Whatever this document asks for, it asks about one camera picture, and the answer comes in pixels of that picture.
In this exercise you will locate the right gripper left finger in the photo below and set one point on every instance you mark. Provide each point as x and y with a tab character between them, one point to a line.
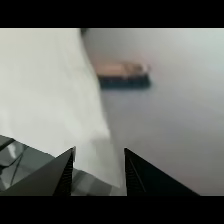
53	176

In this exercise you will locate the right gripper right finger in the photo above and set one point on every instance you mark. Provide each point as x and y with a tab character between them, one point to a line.
146	180

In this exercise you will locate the white garment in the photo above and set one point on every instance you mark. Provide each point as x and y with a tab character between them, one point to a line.
43	93

